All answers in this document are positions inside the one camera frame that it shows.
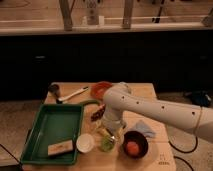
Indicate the dark brown bowl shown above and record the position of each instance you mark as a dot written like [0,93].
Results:
[140,139]

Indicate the orange ball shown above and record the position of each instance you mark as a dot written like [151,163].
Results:
[132,148]

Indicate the green plastic tray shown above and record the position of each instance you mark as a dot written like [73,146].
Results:
[54,123]

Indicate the green curved handle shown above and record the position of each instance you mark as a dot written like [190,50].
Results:
[88,102]

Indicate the green small cup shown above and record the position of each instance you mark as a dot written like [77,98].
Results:
[106,144]

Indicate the beige sponge block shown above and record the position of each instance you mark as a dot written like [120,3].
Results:
[60,148]

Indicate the blue cloth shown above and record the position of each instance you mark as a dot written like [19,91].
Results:
[143,128]

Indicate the dark red toy object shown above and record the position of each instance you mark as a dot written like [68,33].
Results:
[99,113]

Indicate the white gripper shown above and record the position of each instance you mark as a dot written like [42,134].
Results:
[113,123]

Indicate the orange red bowl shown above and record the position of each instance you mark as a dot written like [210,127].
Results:
[99,88]

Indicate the white plastic cup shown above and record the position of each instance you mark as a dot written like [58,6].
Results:
[85,143]

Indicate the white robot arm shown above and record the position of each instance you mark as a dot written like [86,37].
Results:
[192,119]

